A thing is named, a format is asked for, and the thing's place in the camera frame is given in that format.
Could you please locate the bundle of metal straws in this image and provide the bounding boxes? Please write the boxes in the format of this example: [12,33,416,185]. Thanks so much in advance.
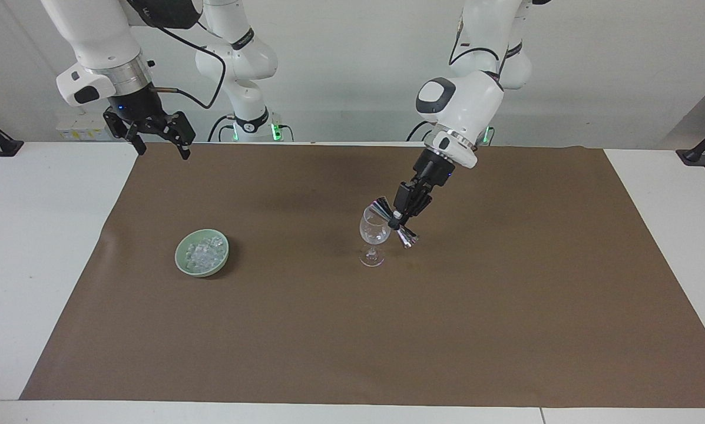
[369,197,421,250]

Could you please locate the black cable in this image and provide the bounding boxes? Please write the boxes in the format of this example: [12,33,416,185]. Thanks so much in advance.
[406,120,434,143]
[448,15,501,67]
[207,114,236,143]
[152,24,229,111]

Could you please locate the green ceramic bowl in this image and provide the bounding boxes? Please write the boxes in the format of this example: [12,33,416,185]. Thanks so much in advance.
[174,228,231,279]

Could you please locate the clear wine glass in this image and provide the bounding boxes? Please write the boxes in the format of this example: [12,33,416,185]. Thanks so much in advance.
[358,206,392,268]

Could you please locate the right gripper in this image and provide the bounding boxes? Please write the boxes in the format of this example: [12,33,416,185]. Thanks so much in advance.
[102,84,197,161]

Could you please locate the clear ice cubes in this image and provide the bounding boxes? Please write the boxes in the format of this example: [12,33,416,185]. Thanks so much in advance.
[186,236,226,273]

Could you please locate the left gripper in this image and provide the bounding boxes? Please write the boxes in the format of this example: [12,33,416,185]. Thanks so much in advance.
[389,148,457,229]

